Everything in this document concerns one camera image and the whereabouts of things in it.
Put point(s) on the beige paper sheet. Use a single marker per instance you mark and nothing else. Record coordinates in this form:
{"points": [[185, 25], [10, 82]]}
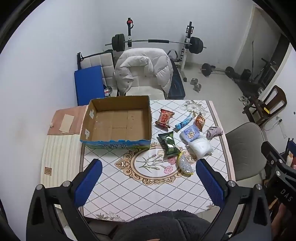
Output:
{"points": [[67, 122]]}

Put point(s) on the white barbell rack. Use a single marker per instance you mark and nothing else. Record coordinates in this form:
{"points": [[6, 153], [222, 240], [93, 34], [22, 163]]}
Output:
{"points": [[185, 62]]}

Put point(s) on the grey padded chair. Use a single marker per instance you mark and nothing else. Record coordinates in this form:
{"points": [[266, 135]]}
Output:
{"points": [[245, 148]]}

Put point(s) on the red snack packet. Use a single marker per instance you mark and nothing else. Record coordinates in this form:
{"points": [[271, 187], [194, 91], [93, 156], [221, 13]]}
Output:
{"points": [[164, 118]]}

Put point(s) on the white shoes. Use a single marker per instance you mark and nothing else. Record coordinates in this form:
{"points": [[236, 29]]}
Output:
{"points": [[244, 99]]}

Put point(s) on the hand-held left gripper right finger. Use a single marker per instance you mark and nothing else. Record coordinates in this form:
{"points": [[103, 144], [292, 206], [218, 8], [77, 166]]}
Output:
{"points": [[211, 183]]}

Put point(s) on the long blue snack packet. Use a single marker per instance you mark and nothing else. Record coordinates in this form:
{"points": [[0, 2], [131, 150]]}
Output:
{"points": [[183, 124]]}

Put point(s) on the white puffer jacket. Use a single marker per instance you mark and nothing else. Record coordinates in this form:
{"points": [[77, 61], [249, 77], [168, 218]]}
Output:
{"points": [[138, 64]]}

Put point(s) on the person's right forearm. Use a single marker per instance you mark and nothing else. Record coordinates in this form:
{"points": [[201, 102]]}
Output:
{"points": [[284, 220]]}

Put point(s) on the blue tissue pack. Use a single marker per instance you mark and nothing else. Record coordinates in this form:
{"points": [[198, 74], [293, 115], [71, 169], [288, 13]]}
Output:
{"points": [[190, 133]]}

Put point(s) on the blue folded exercise mat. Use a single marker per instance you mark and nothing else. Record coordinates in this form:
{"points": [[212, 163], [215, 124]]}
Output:
{"points": [[89, 85]]}

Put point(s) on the person's dark fleece clothing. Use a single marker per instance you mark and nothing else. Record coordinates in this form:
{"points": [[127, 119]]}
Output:
{"points": [[161, 227]]}

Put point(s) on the brown wooden chair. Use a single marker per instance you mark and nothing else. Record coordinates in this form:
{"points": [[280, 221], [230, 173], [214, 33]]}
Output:
{"points": [[277, 102]]}

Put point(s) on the pink cloth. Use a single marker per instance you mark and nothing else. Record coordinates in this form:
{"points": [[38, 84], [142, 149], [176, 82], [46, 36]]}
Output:
{"points": [[76, 120]]}

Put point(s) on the long barbell with black plates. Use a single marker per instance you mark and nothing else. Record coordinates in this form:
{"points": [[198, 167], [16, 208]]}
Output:
{"points": [[138, 41]]}

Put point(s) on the black weight bench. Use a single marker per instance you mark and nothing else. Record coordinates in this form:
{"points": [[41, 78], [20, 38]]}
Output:
{"points": [[177, 85]]}

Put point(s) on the beige striped mat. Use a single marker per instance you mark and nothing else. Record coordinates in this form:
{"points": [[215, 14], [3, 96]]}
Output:
{"points": [[60, 157]]}

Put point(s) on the short barbell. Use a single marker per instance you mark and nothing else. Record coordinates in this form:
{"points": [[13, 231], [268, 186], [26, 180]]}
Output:
{"points": [[206, 69]]}

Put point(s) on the white plastic soft pack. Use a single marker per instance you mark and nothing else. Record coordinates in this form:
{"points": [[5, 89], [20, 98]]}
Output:
{"points": [[201, 147]]}

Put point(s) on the cardboard box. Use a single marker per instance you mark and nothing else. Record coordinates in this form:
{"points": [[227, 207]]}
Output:
{"points": [[115, 125]]}

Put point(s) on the white leather chair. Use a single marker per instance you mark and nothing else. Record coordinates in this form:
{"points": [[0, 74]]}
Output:
{"points": [[143, 90], [101, 61]]}

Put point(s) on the black weight plates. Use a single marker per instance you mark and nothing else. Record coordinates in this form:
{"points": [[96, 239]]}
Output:
{"points": [[245, 74]]}

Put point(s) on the orange snack packet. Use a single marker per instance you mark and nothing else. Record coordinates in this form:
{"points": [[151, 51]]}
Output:
{"points": [[200, 121]]}

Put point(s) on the chrome dumbbell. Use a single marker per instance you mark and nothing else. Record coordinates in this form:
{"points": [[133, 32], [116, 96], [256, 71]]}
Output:
{"points": [[197, 87], [193, 81]]}

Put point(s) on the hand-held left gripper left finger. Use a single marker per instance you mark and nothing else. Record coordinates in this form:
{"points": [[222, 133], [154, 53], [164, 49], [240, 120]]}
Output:
{"points": [[89, 183]]}

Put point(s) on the green snack packet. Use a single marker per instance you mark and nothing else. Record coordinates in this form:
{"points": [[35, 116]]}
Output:
{"points": [[168, 143]]}

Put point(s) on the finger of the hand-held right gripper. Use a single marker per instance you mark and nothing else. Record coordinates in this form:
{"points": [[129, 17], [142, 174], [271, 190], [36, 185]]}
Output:
{"points": [[272, 154]]}

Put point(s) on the silver and yellow packet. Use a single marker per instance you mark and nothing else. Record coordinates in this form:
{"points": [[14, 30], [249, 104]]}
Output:
{"points": [[185, 164]]}

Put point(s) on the chrome metal object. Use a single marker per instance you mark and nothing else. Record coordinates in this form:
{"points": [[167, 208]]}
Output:
{"points": [[108, 90]]}

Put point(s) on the floral diamond-pattern tablecloth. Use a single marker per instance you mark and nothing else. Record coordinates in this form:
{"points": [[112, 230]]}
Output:
{"points": [[161, 185]]}

